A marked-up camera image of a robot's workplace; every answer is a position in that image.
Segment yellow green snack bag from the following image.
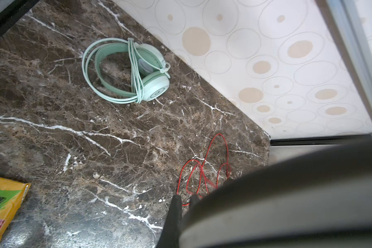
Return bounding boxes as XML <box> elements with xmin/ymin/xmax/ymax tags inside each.
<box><xmin>0</xmin><ymin>178</ymin><xmax>31</xmax><ymax>241</ymax></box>

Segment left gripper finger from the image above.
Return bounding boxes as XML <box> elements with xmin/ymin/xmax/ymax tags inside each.
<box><xmin>156</xmin><ymin>195</ymin><xmax>182</xmax><ymax>248</ymax></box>

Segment white black red headphones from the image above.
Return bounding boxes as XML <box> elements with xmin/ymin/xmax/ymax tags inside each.
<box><xmin>179</xmin><ymin>140</ymin><xmax>372</xmax><ymax>248</ymax></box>

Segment horizontal aluminium frame bar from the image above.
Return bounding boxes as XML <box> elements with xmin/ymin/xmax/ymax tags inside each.
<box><xmin>315</xmin><ymin>1</ymin><xmax>372</xmax><ymax>121</ymax></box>

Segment mint green headphones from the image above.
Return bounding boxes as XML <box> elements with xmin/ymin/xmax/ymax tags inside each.
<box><xmin>82</xmin><ymin>38</ymin><xmax>171</xmax><ymax>104</ymax></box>

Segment mint green headphone cable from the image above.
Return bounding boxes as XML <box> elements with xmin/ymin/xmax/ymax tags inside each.
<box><xmin>126</xmin><ymin>38</ymin><xmax>171</xmax><ymax>104</ymax></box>

